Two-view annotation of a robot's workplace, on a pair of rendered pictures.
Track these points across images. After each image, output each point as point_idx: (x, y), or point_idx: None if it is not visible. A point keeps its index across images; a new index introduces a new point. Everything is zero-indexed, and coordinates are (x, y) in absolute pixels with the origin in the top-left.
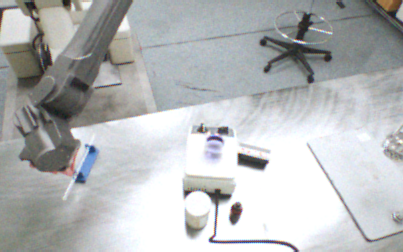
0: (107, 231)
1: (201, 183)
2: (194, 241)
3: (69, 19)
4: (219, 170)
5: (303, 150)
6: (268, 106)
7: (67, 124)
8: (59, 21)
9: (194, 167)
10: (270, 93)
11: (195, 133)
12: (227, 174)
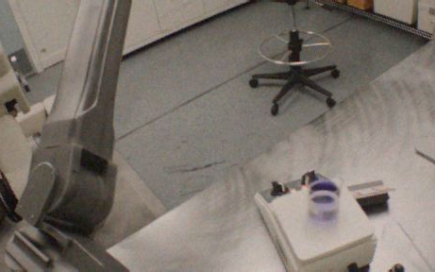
0: None
1: (327, 265)
2: None
3: (18, 127)
4: (347, 232)
5: (417, 161)
6: (340, 127)
7: (95, 243)
8: (8, 134)
9: (309, 246)
10: (331, 111)
11: (273, 199)
12: (362, 232)
